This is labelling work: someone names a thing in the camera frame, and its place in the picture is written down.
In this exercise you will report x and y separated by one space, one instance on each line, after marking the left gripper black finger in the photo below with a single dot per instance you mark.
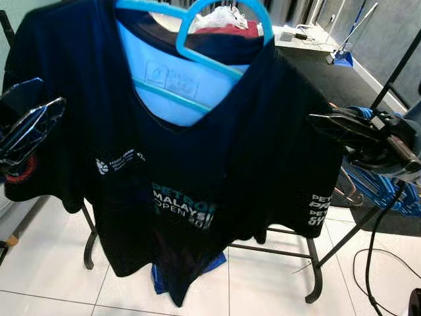
20 99
36 128

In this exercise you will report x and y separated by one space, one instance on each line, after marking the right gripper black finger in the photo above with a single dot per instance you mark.
358 115
342 131

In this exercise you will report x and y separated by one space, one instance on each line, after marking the black printed t-shirt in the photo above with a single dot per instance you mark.
230 164

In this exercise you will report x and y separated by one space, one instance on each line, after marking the teal plastic hanger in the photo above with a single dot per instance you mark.
182 33

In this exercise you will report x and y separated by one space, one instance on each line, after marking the blue plastic hanger bundle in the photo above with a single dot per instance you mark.
388 194

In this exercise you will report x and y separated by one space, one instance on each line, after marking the blue mop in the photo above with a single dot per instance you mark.
342 59

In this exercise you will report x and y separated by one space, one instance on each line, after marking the white low shelf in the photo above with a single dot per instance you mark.
316 41

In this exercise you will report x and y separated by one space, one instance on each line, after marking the red garment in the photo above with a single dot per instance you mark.
230 29

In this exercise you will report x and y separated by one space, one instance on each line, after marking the black metal clothes rack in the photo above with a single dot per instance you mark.
318 283

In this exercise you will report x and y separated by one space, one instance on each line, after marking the white plastic bag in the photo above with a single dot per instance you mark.
223 16

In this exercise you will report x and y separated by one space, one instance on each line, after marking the blue crumpled cloth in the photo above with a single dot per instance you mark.
164 280

